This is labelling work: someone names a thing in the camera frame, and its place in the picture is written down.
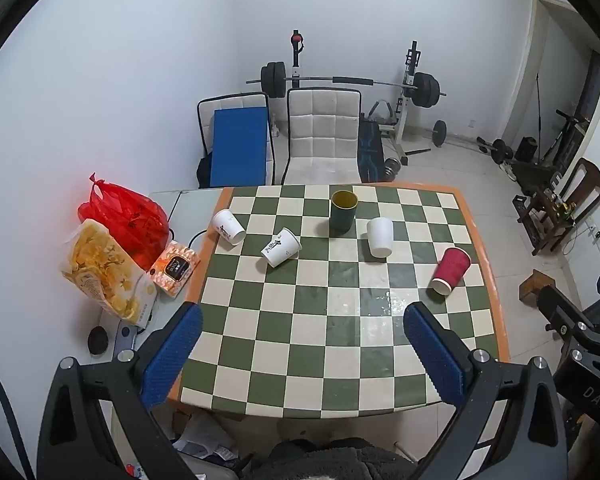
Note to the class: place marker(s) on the crumpled papers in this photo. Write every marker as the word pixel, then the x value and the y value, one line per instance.
pixel 205 440

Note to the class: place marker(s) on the dark wooden chair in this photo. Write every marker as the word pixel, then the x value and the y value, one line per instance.
pixel 587 185

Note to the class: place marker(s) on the black speaker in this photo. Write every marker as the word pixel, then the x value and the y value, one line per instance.
pixel 525 149

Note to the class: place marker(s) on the barbell with black plates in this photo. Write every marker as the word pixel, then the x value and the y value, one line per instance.
pixel 425 89

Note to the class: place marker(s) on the yellow snack bag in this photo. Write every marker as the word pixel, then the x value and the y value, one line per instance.
pixel 102 270

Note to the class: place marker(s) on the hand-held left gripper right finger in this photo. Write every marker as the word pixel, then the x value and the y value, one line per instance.
pixel 437 355

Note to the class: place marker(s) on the person's dark fleece clothing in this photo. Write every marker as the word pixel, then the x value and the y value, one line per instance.
pixel 330 460

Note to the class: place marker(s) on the black weight bench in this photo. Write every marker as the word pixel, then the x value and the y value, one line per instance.
pixel 370 152

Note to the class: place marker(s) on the plain white paper cup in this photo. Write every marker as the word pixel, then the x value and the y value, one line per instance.
pixel 380 237

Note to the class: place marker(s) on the blue mat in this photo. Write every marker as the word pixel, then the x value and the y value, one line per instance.
pixel 240 147

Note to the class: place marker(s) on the red plastic bag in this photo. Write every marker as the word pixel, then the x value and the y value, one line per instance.
pixel 130 220

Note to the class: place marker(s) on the door frame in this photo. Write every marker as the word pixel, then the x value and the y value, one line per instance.
pixel 530 60

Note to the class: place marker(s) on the long floor barbell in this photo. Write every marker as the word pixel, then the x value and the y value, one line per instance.
pixel 439 132

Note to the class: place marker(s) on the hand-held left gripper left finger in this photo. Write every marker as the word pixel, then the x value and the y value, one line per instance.
pixel 172 355

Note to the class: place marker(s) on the silver flat device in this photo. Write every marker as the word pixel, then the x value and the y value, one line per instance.
pixel 126 337

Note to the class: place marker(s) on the black kick scooter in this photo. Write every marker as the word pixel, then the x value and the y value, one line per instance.
pixel 562 132

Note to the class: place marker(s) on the grey side table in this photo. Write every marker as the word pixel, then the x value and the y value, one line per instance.
pixel 195 210

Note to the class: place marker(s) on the white squat rack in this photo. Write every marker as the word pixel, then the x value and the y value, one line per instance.
pixel 405 110

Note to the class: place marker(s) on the small dumbbell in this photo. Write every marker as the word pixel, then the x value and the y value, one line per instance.
pixel 392 167

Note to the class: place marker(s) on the white printed paper cup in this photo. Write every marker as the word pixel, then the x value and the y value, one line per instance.
pixel 228 227
pixel 280 247

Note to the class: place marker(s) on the white padded chair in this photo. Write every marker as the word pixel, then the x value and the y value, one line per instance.
pixel 322 135
pixel 205 120

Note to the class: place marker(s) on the orange printed box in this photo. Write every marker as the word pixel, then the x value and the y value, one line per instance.
pixel 175 270

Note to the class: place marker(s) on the black round lid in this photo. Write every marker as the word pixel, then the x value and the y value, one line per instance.
pixel 98 341

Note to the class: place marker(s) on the green white checkered table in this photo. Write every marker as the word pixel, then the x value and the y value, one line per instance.
pixel 325 310

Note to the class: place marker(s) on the red paper cup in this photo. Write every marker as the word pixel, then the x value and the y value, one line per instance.
pixel 451 269

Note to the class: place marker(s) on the small wooden stool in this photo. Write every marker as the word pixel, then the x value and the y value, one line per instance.
pixel 532 285

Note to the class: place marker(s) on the dark green cup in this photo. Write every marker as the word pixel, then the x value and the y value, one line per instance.
pixel 342 215

